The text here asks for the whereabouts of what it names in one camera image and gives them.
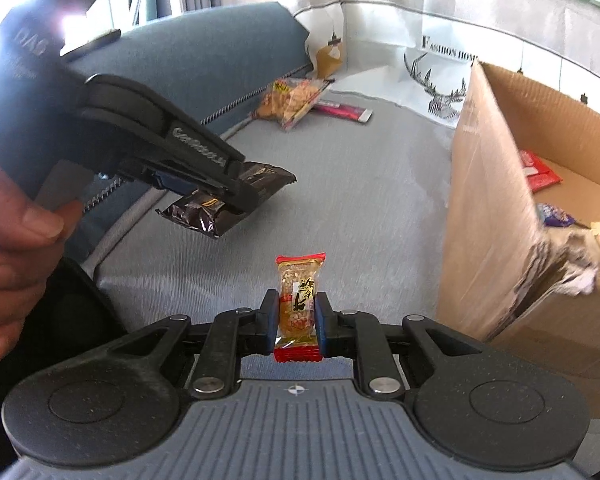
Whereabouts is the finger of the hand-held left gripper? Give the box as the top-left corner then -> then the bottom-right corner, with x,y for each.
142,169 -> 216,195
147,119 -> 261,215

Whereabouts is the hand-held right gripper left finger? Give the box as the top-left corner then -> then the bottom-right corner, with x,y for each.
87,287 -> 281,401

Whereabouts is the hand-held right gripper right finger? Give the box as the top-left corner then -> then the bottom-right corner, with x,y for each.
315,291 -> 486,397

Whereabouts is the small peanut candy red wrapper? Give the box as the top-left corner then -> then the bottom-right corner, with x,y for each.
272,253 -> 327,363

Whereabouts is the dark brown chocolate packet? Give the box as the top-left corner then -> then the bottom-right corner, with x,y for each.
155,160 -> 298,240

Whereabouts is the cardboard box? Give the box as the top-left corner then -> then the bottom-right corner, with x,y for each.
437,60 -> 600,421

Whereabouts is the purple candy stick packet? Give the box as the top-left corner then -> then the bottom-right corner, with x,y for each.
536,202 -> 577,228

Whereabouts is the red snack packet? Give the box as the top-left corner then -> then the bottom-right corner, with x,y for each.
520,150 -> 563,192

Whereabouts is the person's left hand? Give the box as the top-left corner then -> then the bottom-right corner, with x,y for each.
0,152 -> 83,363

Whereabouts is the round biscuit packet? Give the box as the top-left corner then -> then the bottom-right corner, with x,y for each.
252,76 -> 335,132

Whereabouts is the pink bar packet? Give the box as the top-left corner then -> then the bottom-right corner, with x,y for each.
311,100 -> 373,123

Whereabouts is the blue grey sofa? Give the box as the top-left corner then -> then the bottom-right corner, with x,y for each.
0,0 -> 600,480

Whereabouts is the white deer print pillow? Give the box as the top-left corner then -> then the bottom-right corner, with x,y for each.
292,0 -> 600,133

